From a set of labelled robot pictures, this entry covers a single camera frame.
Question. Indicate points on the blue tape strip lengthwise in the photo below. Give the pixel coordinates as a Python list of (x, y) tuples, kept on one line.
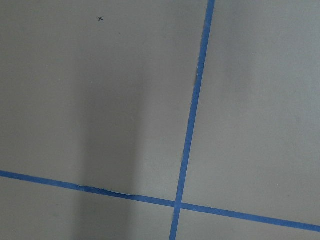
[(192, 118)]

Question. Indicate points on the blue tape strip crosswise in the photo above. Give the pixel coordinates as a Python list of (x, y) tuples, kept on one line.
[(162, 202)]

